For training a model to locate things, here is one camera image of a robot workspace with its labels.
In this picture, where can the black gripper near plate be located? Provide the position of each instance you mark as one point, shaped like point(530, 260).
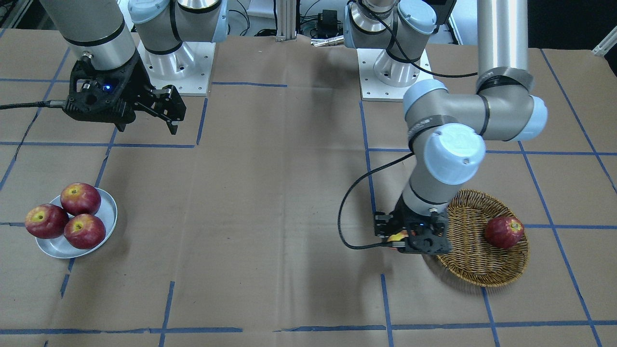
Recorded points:
point(136, 78)

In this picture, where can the black gripper near basket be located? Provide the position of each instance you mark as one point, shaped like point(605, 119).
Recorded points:
point(383, 224)

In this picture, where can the yellow-red apple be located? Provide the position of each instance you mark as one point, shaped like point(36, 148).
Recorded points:
point(400, 236)

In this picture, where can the silver robot arm near basket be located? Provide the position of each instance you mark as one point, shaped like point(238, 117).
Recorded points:
point(446, 132)

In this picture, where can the wicker basket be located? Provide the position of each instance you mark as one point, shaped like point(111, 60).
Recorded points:
point(473, 262)

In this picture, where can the dark red apple in basket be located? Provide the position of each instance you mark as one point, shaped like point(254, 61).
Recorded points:
point(504, 232)

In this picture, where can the red apple on plate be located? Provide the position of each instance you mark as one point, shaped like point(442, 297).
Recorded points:
point(79, 198)
point(46, 221)
point(85, 231)

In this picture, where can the grey blue plate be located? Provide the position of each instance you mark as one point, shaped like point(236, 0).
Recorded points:
point(61, 249)

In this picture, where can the brown paper table cover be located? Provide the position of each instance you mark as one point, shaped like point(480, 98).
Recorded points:
point(227, 237)

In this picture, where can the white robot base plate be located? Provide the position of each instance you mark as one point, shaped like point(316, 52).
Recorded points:
point(385, 80)
point(188, 69)

